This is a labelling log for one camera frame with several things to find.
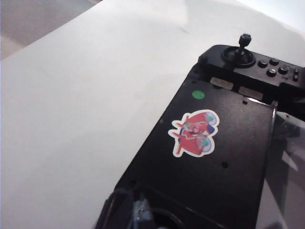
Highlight black remote control with sticker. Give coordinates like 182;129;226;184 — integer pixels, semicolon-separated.
95;33;305;229

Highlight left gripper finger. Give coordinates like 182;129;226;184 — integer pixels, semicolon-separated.
104;188;157;229

